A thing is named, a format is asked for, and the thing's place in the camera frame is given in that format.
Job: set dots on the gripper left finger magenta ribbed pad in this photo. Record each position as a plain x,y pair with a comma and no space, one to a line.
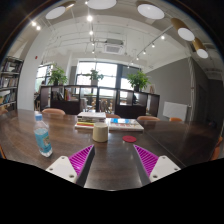
74,168

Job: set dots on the ceiling air conditioner unit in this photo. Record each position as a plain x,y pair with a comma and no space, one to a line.
113,46

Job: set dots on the right potted green plant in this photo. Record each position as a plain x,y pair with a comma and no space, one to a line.
138,81

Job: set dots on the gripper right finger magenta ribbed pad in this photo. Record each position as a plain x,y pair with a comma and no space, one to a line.
152,167

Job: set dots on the tall bookshelf at left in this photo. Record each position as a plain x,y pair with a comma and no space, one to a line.
10,71

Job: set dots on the orange chair right edge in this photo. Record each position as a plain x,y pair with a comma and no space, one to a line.
216,151

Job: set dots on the orange chair centre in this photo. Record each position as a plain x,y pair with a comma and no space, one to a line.
112,116

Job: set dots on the orange chair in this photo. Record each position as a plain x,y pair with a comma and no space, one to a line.
149,118
112,116
53,111
175,119

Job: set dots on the cream ceramic cup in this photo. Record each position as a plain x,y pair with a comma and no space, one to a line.
100,132

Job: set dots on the orange chair far right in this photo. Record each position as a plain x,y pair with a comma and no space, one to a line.
175,119

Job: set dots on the left potted green plant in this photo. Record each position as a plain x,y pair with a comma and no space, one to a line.
57,76

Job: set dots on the potted green plant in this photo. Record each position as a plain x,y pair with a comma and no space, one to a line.
138,81
57,76
95,76

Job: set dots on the white board against wall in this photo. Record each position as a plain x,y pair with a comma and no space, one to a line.
175,110

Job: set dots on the orange chair far left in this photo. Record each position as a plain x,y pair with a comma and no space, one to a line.
53,111

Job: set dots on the dark low shelf divider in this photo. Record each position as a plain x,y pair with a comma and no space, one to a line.
73,99

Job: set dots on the clear water bottle blue label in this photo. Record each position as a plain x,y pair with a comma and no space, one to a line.
42,136

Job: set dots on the stack of books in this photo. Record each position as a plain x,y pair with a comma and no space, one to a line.
88,119

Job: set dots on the red round coaster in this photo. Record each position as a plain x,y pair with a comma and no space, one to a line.
129,139

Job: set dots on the middle potted green plant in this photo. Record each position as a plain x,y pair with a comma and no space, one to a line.
95,76

